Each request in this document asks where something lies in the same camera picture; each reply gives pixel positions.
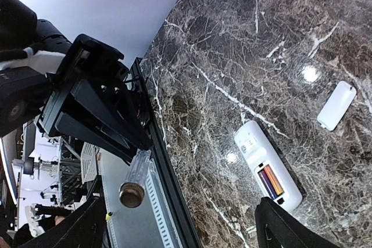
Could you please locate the black front table rail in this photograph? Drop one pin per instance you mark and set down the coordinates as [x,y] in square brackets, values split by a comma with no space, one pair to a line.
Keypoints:
[176,206]

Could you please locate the white slotted cable duct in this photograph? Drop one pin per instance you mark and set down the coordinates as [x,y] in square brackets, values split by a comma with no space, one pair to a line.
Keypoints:
[161,210]

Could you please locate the orange battery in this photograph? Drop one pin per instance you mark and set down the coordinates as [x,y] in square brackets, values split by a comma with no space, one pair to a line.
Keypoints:
[273,179]

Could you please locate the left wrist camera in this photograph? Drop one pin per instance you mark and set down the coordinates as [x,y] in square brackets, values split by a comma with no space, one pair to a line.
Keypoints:
[25,86]

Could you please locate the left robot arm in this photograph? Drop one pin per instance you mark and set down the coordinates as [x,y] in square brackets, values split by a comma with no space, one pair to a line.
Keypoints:
[21,29]

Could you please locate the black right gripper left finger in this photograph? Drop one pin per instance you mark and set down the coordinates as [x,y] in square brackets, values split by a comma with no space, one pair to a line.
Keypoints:
[82,228]

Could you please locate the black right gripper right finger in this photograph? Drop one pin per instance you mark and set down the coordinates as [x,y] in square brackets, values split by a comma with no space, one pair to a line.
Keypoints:
[275,227]

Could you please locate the white battery cover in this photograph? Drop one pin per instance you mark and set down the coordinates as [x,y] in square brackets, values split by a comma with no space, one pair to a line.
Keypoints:
[336,105]

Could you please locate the white remote control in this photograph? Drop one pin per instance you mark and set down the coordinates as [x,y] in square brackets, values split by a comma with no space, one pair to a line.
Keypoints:
[258,152]

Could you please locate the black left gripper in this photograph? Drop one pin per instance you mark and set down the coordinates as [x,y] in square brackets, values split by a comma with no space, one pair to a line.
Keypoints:
[90,102]

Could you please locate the purple battery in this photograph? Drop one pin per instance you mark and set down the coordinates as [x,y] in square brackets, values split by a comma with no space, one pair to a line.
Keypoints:
[267,184]

